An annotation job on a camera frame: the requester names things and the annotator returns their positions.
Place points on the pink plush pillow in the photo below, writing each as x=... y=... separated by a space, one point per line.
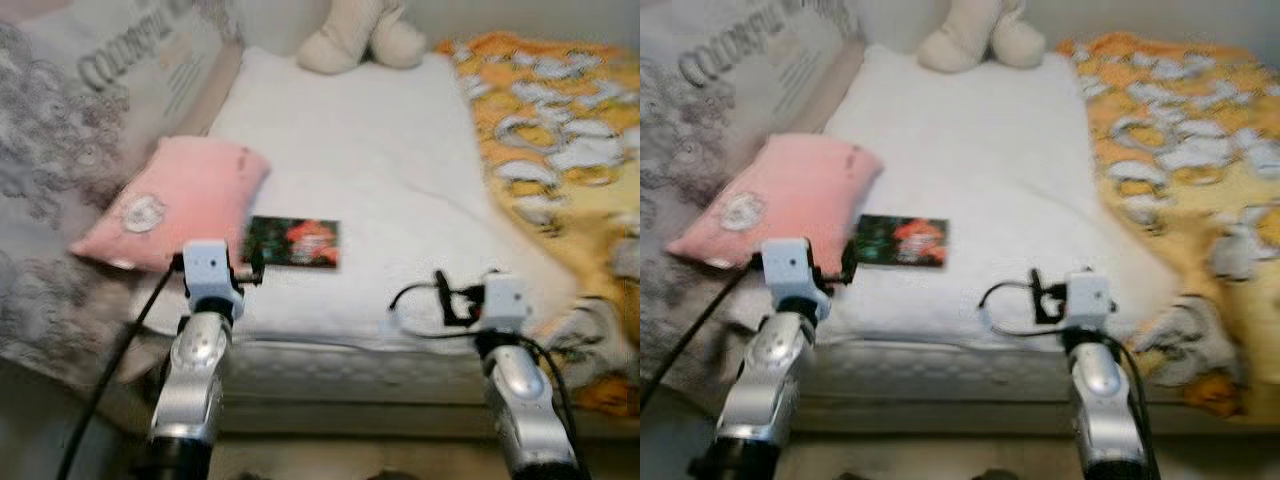
x=790 y=185
x=180 y=190

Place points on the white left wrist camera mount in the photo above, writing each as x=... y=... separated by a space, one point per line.
x=210 y=270
x=790 y=270

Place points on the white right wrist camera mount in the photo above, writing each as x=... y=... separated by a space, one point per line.
x=1088 y=298
x=505 y=300

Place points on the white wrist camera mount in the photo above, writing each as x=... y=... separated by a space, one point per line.
x=210 y=270
x=505 y=300
x=790 y=270
x=1088 y=298

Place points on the dark green red snack packet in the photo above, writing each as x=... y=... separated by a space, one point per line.
x=905 y=240
x=300 y=242

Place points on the white quilted mattress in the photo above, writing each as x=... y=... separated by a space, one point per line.
x=380 y=170
x=980 y=160

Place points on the yellow cartoon print blanket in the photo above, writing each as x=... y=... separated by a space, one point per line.
x=1180 y=130
x=560 y=130

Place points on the cream plush toy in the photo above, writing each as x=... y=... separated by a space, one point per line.
x=345 y=40
x=965 y=40

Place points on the grey floral print quilt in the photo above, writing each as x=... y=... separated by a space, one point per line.
x=690 y=150
x=60 y=150

